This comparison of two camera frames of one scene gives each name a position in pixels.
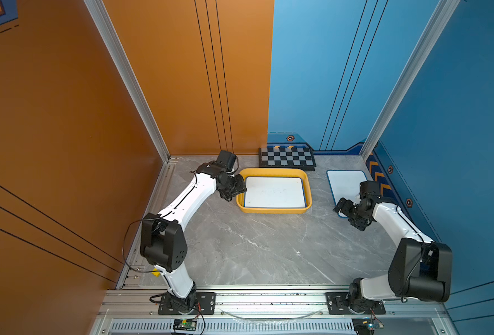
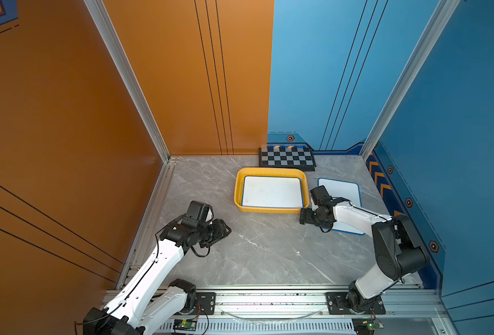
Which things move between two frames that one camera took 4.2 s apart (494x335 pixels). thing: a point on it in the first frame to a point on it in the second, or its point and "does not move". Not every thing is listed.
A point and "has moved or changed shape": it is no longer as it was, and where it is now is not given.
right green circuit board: (366, 326) does not move
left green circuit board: (185, 324) does not move
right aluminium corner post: (434, 29) does not move
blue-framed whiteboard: (274, 192) does not move
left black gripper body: (233, 186) to (213, 232)
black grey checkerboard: (287, 157) does not move
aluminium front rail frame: (135, 313) does not move
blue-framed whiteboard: (346, 184) has moved or changed shape
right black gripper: (358, 223) to (305, 218)
